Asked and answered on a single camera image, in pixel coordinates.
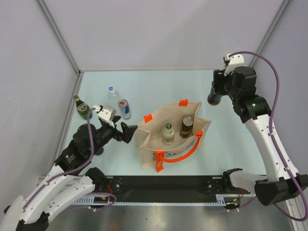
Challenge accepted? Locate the aluminium frame rail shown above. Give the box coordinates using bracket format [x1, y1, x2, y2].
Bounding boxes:
[36, 175, 297, 206]

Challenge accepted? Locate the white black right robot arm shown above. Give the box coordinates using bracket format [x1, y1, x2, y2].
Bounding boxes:
[207, 66, 308, 206]

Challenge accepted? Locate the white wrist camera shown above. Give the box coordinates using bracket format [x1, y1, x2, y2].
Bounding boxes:
[223, 54, 245, 76]
[93, 105, 116, 128]

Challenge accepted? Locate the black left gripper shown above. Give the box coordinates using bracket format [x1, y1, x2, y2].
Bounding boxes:
[89, 115, 138, 155]

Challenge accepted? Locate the beige canvas tote bag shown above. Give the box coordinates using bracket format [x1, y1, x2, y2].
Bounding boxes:
[134, 99, 211, 172]

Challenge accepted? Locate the blue white drink can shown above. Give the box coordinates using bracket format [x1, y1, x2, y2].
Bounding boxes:
[118, 99, 131, 119]

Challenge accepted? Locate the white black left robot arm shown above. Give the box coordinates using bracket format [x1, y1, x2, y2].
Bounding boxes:
[0, 116, 138, 231]

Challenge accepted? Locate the black gold drink can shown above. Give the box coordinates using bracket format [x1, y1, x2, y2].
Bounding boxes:
[179, 116, 194, 139]

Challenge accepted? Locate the left aluminium corner post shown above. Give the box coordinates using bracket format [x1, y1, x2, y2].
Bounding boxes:
[35, 0, 81, 76]

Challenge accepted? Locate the clear glass bottle green cap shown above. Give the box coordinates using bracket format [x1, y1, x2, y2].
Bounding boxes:
[162, 123, 175, 145]

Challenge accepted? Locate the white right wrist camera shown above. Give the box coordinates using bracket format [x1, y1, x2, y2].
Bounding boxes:
[223, 54, 245, 76]

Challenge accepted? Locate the aluminium corner post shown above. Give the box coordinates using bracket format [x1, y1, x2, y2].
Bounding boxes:
[256, 0, 293, 55]
[35, 0, 81, 76]

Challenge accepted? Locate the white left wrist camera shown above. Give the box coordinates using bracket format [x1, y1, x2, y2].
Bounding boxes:
[93, 105, 116, 128]

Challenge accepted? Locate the clear plastic water bottle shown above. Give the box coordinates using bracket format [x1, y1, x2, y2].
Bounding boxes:
[108, 86, 121, 109]

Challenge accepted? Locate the glass cola bottle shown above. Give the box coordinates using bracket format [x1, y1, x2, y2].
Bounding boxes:
[207, 82, 222, 106]

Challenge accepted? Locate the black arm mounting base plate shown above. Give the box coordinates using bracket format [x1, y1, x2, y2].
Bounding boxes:
[91, 175, 251, 196]

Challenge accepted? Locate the right aluminium corner post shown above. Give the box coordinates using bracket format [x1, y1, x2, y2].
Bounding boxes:
[256, 0, 293, 55]

